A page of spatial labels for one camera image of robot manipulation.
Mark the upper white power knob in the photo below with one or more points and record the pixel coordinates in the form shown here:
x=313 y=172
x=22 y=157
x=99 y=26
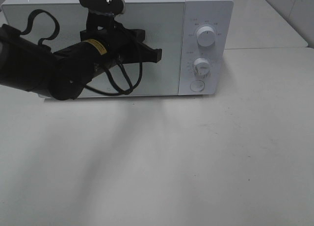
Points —
x=206 y=35

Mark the round white door-release button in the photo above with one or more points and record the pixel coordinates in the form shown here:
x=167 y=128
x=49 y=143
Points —
x=197 y=86

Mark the lower white timer knob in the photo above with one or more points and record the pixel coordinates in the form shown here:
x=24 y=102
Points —
x=201 y=67

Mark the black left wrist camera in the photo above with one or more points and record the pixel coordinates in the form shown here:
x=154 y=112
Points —
x=102 y=13

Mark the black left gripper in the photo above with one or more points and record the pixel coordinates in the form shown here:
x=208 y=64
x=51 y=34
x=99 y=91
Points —
x=105 y=47

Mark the white microwave door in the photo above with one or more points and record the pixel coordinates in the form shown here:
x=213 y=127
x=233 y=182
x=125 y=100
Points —
x=162 y=22

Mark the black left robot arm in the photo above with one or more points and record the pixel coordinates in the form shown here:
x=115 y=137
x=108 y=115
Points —
x=65 y=73

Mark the white microwave oven body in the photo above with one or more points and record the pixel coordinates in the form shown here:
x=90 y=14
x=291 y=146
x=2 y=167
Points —
x=196 y=13

